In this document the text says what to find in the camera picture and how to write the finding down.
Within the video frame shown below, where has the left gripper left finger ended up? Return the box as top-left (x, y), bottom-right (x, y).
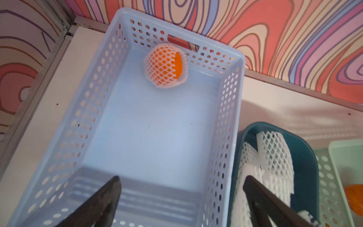
top-left (57, 176), bottom-right (122, 227)

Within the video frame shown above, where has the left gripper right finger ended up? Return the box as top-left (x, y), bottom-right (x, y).
top-left (243, 176), bottom-right (311, 227)

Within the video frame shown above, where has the netted orange top exposed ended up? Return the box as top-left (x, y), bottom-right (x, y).
top-left (143, 44), bottom-right (189, 89)

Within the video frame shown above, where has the dark teal plastic tray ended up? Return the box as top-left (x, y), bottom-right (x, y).
top-left (227, 122), bottom-right (320, 226)

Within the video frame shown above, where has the mint green perforated basket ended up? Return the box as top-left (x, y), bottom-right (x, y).
top-left (314, 139), bottom-right (363, 227)

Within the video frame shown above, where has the lavender perforated plastic basket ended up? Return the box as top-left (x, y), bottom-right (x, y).
top-left (8, 8), bottom-right (246, 227)

